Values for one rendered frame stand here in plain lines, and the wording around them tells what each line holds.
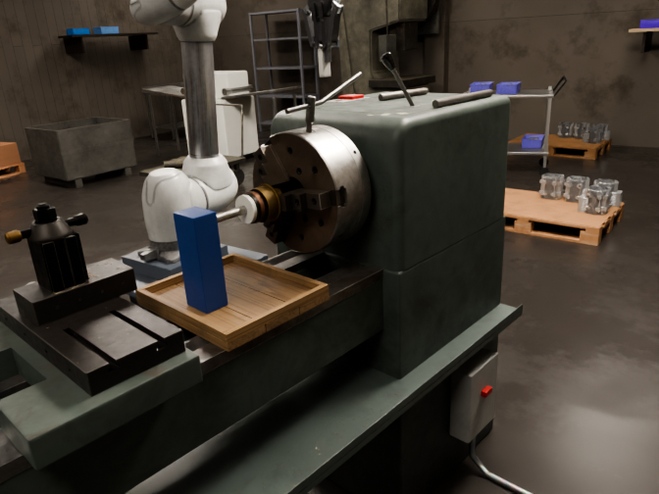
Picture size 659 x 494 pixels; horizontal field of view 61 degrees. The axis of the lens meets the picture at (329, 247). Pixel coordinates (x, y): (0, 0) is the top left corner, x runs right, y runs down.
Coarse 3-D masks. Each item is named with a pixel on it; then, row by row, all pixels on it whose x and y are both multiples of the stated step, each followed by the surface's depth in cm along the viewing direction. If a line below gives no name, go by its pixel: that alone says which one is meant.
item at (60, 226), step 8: (32, 224) 105; (40, 224) 104; (48, 224) 105; (56, 224) 106; (64, 224) 107; (32, 232) 104; (40, 232) 104; (48, 232) 104; (56, 232) 105; (64, 232) 106; (32, 240) 104; (40, 240) 104; (48, 240) 104
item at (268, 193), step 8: (264, 184) 135; (248, 192) 132; (256, 192) 133; (264, 192) 132; (272, 192) 133; (280, 192) 136; (256, 200) 130; (264, 200) 132; (272, 200) 132; (264, 208) 131; (272, 208) 132; (280, 208) 134; (264, 216) 132; (272, 216) 134
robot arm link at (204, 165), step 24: (216, 0) 175; (192, 24) 172; (216, 24) 177; (192, 48) 177; (192, 72) 180; (192, 96) 183; (192, 120) 186; (216, 120) 190; (192, 144) 189; (216, 144) 192; (192, 168) 190; (216, 168) 191; (216, 192) 193
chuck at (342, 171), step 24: (264, 144) 146; (288, 144) 138; (312, 144) 132; (336, 144) 136; (288, 168) 140; (312, 168) 135; (336, 168) 132; (360, 192) 137; (312, 216) 139; (336, 216) 134; (288, 240) 149; (312, 240) 142; (336, 240) 142
